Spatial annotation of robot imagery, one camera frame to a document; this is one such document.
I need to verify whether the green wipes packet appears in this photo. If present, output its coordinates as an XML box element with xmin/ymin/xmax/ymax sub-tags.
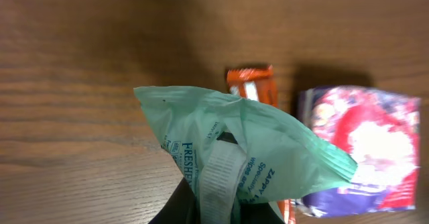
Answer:
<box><xmin>134</xmin><ymin>86</ymin><xmax>357</xmax><ymax>223</ymax></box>

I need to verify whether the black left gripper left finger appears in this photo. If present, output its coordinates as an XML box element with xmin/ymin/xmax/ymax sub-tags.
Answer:
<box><xmin>149</xmin><ymin>178</ymin><xmax>200</xmax><ymax>224</ymax></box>

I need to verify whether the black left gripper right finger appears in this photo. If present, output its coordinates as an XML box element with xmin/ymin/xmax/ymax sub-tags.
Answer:
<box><xmin>241</xmin><ymin>203</ymin><xmax>284</xmax><ymax>224</ymax></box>

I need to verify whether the red purple snack packet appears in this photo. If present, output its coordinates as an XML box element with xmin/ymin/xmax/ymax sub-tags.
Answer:
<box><xmin>296</xmin><ymin>85</ymin><xmax>421</xmax><ymax>218</ymax></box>

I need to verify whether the brown orange candy bar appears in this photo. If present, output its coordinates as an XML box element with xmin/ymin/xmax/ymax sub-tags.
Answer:
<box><xmin>225</xmin><ymin>64</ymin><xmax>296</xmax><ymax>224</ymax></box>

